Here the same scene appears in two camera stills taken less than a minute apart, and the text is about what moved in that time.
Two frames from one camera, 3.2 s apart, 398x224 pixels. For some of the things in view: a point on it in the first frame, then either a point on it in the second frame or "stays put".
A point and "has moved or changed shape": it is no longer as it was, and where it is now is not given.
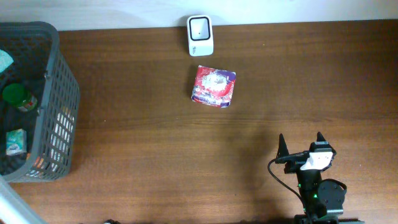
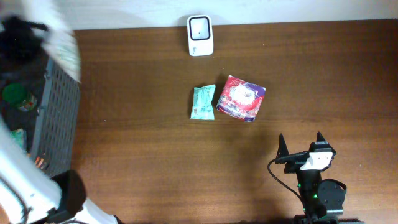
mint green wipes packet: [5, 60] has moved or changed shape
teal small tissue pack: [16, 142] stays put
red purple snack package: [213, 86] -> [240, 99]
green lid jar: [18, 95] stays put
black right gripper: [298, 157] stays put
